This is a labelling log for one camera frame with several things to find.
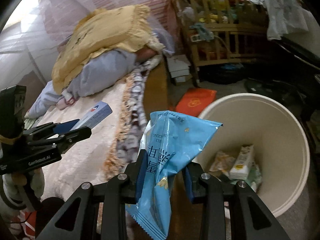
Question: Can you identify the brown white patterned blanket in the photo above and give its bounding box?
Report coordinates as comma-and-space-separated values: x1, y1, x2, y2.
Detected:
104, 55, 165, 180

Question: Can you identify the white drink carton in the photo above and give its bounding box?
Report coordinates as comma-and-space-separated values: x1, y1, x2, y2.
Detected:
229, 144, 255, 180

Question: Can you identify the white cardboard box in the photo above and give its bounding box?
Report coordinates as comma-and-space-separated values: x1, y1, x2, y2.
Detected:
170, 67, 192, 84
167, 54, 191, 72

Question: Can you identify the pink white small object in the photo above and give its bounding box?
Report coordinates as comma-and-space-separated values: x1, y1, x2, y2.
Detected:
57, 90, 77, 110

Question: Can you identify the blue snack bag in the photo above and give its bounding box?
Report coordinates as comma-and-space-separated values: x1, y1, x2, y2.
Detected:
125, 110, 223, 240

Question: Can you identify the black bag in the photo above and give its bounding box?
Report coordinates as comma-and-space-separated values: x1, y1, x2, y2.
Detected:
200, 64, 248, 84

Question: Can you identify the dark furniture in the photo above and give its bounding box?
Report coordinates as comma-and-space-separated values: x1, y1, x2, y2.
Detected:
270, 37, 320, 120

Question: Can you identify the small blue white box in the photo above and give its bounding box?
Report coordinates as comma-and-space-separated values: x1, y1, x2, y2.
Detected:
71, 101, 113, 131

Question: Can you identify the green white packet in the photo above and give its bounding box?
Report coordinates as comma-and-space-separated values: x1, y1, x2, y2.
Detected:
246, 164, 263, 193

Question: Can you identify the wooden crib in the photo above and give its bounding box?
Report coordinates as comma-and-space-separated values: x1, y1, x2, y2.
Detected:
174, 0, 273, 88

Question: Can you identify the cream plastic bin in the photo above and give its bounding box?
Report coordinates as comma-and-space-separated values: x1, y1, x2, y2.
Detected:
192, 93, 311, 218

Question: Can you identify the white plastic bag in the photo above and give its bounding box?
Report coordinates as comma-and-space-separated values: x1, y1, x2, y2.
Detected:
249, 0, 310, 40

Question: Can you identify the wooden bed frame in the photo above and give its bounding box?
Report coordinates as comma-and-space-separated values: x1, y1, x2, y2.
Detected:
141, 60, 203, 240

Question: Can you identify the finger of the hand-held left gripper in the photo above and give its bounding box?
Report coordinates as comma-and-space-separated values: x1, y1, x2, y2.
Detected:
27, 126, 92, 155
24, 119, 80, 142

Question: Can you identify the red cloth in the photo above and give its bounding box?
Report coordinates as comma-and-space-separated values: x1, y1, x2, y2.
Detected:
10, 210, 38, 235

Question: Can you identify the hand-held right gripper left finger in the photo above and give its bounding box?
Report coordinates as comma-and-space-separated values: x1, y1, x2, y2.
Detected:
35, 149, 148, 240

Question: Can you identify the red-orange flat packet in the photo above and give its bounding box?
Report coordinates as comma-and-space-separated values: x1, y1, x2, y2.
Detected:
175, 87, 217, 118

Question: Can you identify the yellow fringed blanket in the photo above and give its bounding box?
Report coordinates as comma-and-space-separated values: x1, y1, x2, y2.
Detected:
51, 4, 165, 95

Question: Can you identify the yellow crumpled wrapper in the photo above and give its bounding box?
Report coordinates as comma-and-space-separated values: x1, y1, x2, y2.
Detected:
209, 151, 237, 173

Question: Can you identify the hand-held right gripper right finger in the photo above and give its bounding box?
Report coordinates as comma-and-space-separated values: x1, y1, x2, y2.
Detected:
184, 162, 292, 240

